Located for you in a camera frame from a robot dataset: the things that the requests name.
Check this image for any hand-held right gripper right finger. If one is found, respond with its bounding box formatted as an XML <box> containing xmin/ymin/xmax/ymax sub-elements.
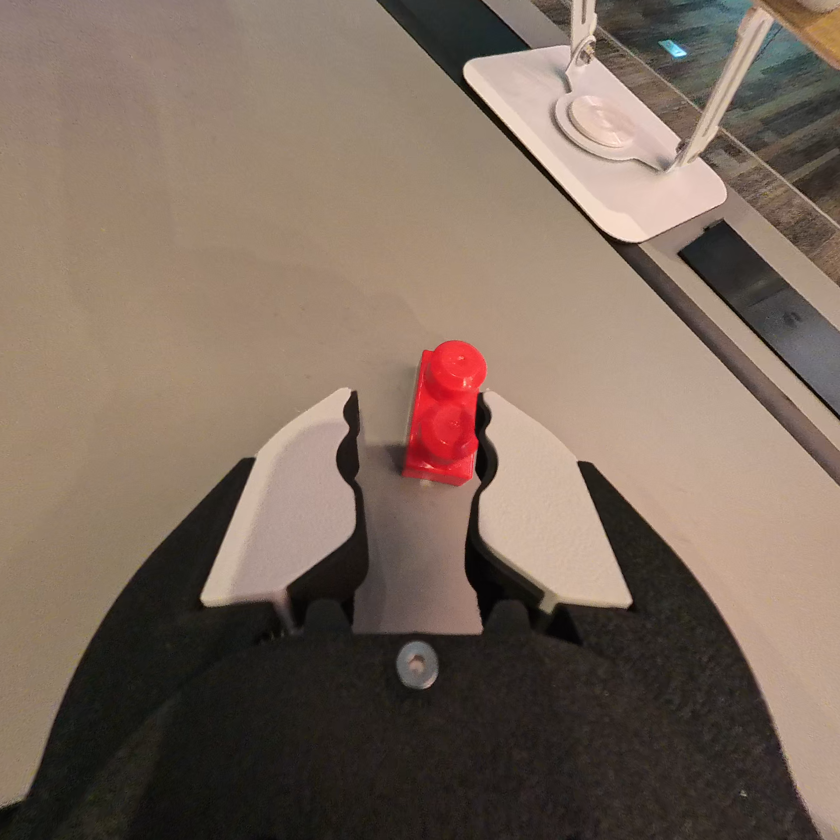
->
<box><xmin>468</xmin><ymin>390</ymin><xmax>634</xmax><ymax>626</ymax></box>

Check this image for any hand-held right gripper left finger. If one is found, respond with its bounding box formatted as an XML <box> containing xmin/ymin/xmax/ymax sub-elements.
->
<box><xmin>200</xmin><ymin>387</ymin><xmax>370</xmax><ymax>632</ymax></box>

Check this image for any red two-stud block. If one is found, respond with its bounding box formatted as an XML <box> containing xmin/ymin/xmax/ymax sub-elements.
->
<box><xmin>402</xmin><ymin>340</ymin><xmax>488</xmax><ymax>488</ymax></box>

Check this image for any black desk plate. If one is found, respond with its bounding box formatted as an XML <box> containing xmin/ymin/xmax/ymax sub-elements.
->
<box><xmin>679</xmin><ymin>220</ymin><xmax>840</xmax><ymax>417</ymax></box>
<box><xmin>377</xmin><ymin>0</ymin><xmax>534</xmax><ymax>88</ymax></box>

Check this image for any grey desk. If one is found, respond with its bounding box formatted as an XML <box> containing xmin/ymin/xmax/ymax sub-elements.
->
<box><xmin>0</xmin><ymin>0</ymin><xmax>840</xmax><ymax>840</ymax></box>

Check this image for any white board stand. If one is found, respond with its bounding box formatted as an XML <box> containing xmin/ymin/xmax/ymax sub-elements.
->
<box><xmin>462</xmin><ymin>0</ymin><xmax>777</xmax><ymax>245</ymax></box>

